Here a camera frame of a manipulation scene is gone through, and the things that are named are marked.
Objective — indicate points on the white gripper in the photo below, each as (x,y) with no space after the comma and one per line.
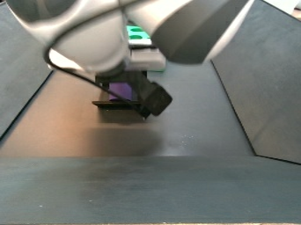
(146,56)

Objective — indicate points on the purple cylinder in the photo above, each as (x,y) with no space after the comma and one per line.
(124,90)

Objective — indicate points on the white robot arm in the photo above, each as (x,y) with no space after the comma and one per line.
(86,30)

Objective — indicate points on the black cradle stand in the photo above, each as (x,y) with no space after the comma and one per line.
(112,102)

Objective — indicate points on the green shape sorter block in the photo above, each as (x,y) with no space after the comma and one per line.
(137,33)

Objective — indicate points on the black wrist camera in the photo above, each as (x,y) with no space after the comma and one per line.
(153,96)

